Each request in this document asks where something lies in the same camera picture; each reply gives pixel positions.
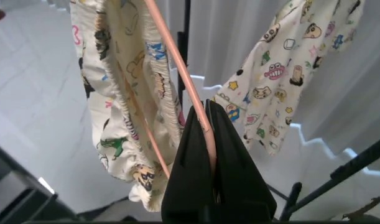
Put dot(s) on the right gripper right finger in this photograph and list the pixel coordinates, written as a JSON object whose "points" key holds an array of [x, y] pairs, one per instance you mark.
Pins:
{"points": [[242, 193]]}

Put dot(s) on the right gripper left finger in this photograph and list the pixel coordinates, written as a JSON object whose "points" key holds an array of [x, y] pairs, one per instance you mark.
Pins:
{"points": [[186, 193]]}

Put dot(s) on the cream printed shorts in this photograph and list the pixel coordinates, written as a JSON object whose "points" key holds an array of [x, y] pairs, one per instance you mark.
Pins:
{"points": [[118, 102]]}

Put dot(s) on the pink clothes hanger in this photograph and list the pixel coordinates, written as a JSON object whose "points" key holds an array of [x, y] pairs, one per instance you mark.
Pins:
{"points": [[185, 73]]}

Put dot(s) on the cream printed shirt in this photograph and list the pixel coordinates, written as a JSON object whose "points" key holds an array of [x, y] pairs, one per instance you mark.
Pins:
{"points": [[280, 71]]}

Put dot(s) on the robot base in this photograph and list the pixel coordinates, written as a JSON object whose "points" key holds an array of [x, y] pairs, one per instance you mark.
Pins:
{"points": [[12, 193]]}

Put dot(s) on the black clothes rack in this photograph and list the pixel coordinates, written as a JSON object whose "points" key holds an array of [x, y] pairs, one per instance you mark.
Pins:
{"points": [[357, 161]]}

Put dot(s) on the white curtain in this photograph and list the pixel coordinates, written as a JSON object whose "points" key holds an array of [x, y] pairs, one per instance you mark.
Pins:
{"points": [[233, 37]]}

